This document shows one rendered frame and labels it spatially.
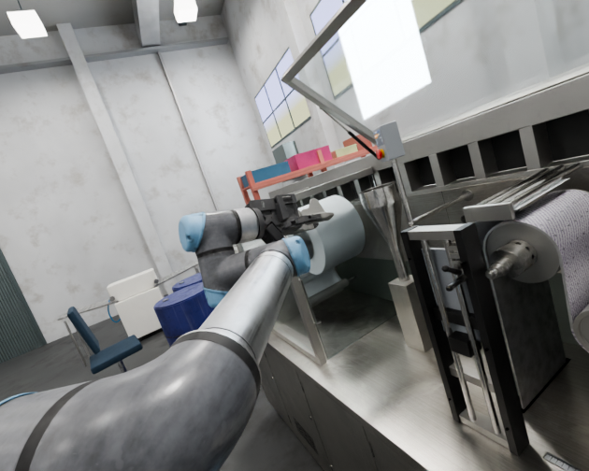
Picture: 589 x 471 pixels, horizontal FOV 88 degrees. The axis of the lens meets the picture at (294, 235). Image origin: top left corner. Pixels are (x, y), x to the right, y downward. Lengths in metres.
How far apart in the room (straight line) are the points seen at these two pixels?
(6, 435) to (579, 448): 0.99
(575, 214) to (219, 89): 9.64
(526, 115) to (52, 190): 9.23
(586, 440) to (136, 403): 0.94
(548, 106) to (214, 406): 1.02
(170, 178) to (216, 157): 1.40
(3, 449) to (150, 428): 0.10
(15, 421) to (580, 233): 0.90
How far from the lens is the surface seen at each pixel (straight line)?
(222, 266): 0.60
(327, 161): 4.38
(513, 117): 1.11
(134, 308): 5.96
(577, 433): 1.05
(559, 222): 0.83
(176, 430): 0.25
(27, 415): 0.32
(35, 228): 9.52
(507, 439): 0.96
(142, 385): 0.27
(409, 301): 1.20
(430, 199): 1.31
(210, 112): 9.78
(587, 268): 0.90
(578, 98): 1.06
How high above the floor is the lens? 1.62
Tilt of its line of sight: 8 degrees down
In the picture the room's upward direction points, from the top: 19 degrees counter-clockwise
